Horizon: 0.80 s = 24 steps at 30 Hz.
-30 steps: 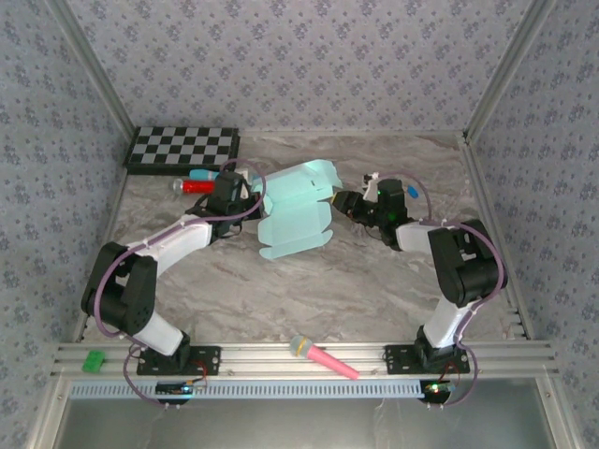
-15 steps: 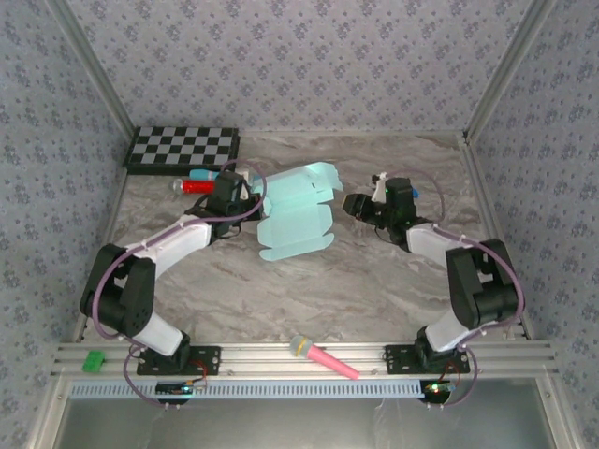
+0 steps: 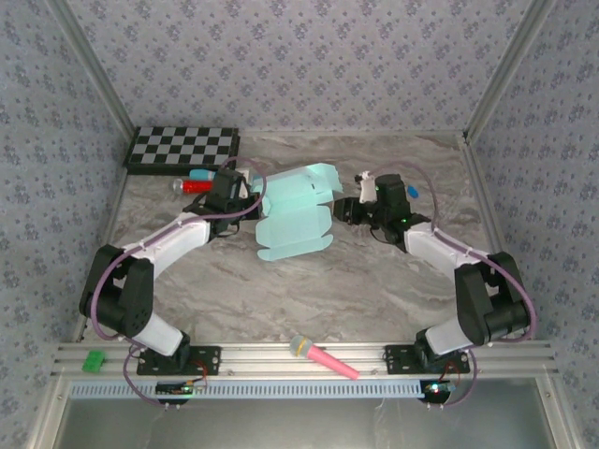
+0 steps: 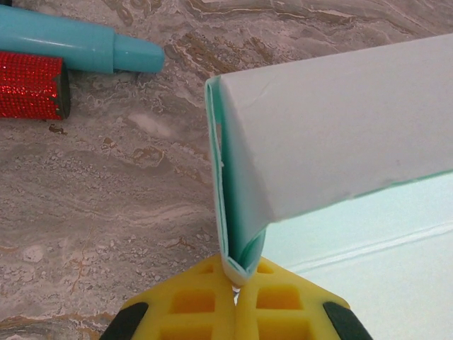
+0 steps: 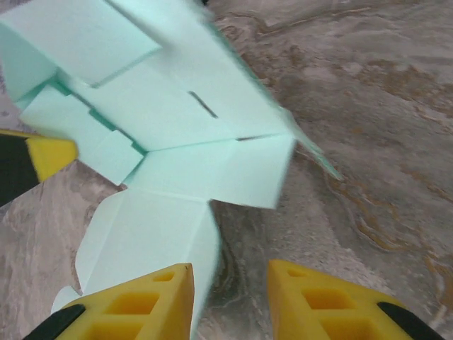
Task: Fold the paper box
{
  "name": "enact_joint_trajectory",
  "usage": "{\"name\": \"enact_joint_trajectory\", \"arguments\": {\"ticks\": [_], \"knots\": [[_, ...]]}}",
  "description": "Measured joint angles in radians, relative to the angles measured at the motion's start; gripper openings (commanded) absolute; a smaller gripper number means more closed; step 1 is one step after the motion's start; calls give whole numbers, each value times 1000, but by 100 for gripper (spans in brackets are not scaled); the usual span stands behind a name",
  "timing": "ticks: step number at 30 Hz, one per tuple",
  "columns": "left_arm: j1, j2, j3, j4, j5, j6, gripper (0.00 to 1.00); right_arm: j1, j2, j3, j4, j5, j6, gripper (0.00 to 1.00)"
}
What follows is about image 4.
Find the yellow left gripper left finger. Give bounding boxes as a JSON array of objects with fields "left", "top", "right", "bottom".
[{"left": 101, "top": 256, "right": 236, "bottom": 340}]

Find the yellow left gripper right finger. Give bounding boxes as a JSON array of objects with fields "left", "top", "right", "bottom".
[{"left": 234, "top": 257, "right": 374, "bottom": 340}]

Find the teal and white paper box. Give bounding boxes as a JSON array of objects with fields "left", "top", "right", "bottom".
[{"left": 205, "top": 31, "right": 453, "bottom": 340}]

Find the red glitter toy microphone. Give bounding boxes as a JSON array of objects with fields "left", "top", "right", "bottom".
[{"left": 0, "top": 51, "right": 71, "bottom": 122}]

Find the teal toy microphone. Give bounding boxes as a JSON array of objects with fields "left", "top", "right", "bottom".
[{"left": 0, "top": 4, "right": 166, "bottom": 74}]

